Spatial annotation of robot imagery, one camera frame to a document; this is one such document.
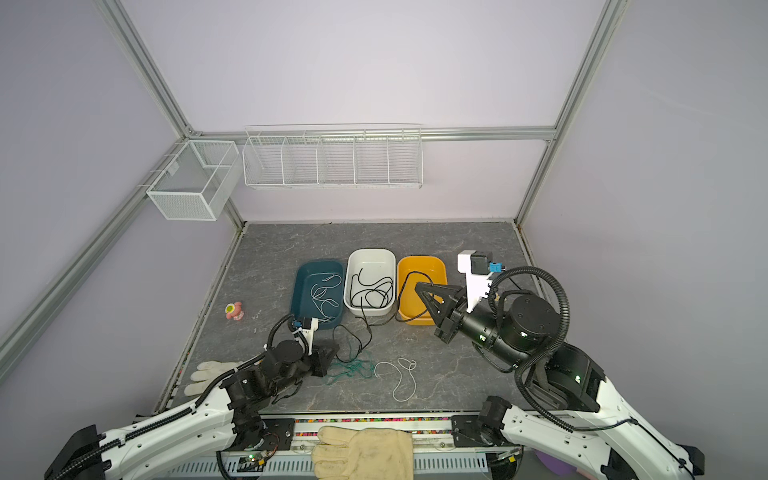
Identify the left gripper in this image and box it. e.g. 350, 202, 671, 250
272, 343, 339, 397

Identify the black cable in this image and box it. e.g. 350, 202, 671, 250
332, 271, 434, 365
353, 281, 395, 310
349, 268, 385, 307

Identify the white cable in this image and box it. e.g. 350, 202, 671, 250
373, 357, 419, 403
310, 272, 341, 304
308, 287, 342, 328

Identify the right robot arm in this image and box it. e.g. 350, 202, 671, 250
415, 266, 706, 479

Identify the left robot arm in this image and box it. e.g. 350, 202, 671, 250
44, 326, 339, 479

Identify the yellow plastic bin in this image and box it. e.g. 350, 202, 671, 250
396, 256, 448, 326

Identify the teal plastic bin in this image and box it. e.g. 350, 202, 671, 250
290, 259, 345, 330

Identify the white plastic bin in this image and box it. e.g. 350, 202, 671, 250
344, 248, 396, 318

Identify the pink toy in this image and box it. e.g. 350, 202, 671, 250
225, 302, 244, 321

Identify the beige leather glove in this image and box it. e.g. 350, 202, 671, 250
312, 426, 414, 479

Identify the white knit glove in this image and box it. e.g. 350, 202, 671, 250
183, 361, 239, 397

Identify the purple brush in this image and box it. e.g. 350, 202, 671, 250
534, 450, 577, 477

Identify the small white mesh basket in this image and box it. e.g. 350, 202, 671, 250
147, 140, 243, 221

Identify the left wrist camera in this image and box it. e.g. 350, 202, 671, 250
289, 317, 319, 356

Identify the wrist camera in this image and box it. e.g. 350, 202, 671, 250
289, 317, 319, 356
457, 250, 503, 313

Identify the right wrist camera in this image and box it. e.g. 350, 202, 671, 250
457, 250, 503, 313

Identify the loose white cable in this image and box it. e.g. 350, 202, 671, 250
373, 357, 419, 403

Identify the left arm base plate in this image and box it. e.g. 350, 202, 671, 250
238, 417, 296, 452

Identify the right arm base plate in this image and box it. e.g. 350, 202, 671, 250
450, 415, 499, 448

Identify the long white wire basket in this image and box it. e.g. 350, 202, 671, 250
241, 123, 424, 189

